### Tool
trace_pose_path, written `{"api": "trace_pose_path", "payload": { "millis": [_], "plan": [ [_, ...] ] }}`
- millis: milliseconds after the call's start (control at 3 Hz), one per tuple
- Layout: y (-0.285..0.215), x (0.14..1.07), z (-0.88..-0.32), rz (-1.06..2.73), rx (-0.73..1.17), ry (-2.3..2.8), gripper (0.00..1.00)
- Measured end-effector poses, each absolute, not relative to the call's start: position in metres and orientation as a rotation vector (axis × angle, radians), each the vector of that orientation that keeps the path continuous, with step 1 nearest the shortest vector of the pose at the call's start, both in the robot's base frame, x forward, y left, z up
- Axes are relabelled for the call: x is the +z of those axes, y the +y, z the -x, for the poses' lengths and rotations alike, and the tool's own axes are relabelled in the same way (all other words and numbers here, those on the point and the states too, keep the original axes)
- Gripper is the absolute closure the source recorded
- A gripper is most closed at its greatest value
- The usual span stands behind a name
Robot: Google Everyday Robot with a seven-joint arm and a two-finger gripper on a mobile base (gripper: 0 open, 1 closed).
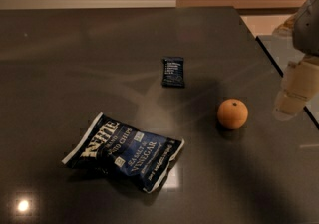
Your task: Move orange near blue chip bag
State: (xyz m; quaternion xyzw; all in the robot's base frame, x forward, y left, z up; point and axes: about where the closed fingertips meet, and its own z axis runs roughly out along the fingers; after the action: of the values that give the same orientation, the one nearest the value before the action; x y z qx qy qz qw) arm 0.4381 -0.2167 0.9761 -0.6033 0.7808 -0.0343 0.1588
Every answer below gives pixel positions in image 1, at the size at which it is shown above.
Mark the orange fruit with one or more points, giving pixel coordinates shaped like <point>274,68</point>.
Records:
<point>232,114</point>

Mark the blue kettle chip bag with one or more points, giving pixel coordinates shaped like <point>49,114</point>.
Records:
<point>114,147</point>

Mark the silver grey gripper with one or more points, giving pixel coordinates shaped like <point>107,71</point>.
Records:
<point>307,30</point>

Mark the dark blue snack bar wrapper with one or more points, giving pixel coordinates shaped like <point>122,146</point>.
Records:
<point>173,72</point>

